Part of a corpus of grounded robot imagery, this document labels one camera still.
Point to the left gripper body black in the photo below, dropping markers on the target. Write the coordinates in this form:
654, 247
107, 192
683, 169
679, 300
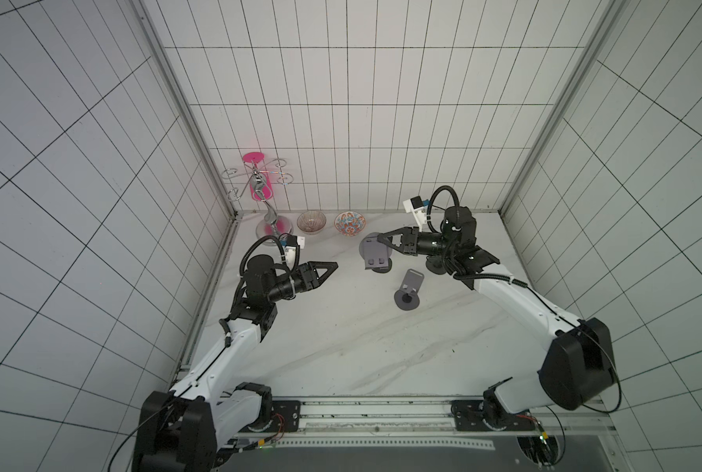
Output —
299, 278

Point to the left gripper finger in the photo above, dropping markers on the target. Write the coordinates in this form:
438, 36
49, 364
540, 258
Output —
325, 269
319, 277

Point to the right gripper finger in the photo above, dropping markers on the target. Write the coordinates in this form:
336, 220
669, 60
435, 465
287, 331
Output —
391, 235
390, 250

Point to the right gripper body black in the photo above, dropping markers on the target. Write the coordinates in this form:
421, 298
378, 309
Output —
409, 242

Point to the black phone stand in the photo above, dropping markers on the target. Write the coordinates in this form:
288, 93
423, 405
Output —
436, 265
384, 268

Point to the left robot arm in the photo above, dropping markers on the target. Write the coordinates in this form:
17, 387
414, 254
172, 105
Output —
193, 426

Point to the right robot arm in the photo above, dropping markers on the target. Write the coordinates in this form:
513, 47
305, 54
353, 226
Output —
579, 363

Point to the colourful patterned bowl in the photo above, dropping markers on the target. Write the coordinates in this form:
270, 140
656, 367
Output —
350, 223

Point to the pink cup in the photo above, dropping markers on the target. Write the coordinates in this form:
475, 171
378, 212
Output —
259, 184

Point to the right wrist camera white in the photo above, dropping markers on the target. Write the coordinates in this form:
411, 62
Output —
419, 209

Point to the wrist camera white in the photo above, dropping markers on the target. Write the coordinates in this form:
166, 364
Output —
419, 209
292, 246

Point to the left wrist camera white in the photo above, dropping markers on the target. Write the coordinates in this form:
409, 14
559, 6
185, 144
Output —
292, 246

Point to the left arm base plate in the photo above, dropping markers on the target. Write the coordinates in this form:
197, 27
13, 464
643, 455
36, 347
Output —
284, 417

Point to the aluminium mounting rail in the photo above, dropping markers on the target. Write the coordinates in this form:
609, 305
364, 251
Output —
342, 422

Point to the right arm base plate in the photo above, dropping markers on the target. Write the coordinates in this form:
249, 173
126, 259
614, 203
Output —
474, 415

